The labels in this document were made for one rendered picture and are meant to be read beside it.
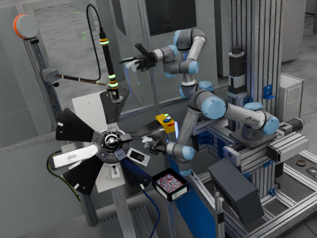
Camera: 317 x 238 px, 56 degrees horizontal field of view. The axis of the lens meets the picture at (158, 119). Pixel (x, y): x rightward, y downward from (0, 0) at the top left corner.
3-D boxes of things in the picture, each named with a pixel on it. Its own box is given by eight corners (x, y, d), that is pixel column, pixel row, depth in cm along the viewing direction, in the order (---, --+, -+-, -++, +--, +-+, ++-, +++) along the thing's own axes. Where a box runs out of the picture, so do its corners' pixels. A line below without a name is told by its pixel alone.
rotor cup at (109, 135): (95, 141, 194) (95, 137, 182) (114, 128, 198) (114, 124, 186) (108, 159, 193) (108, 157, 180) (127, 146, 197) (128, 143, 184)
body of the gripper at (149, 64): (140, 72, 176) (158, 66, 180) (137, 58, 172) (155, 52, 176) (135, 69, 182) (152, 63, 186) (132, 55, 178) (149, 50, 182)
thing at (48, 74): (43, 81, 213) (39, 70, 209) (51, 78, 218) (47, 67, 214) (52, 83, 207) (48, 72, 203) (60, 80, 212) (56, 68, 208)
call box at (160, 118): (156, 127, 241) (154, 115, 236) (168, 123, 244) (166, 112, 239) (163, 136, 228) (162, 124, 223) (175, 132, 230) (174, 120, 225)
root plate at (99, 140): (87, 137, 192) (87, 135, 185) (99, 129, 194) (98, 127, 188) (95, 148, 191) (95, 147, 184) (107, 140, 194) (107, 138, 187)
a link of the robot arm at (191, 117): (191, 81, 175) (163, 153, 191) (199, 88, 165) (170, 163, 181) (207, 86, 180) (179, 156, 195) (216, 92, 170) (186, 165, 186)
